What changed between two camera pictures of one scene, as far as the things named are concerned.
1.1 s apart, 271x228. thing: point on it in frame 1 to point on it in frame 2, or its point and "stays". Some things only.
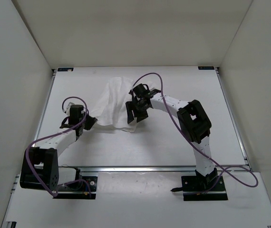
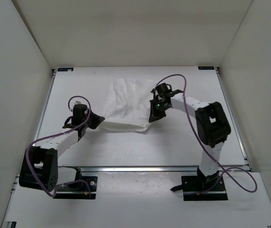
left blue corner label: [65, 69] stays
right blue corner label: [206, 68] stays
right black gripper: [129, 105] to [155, 115]
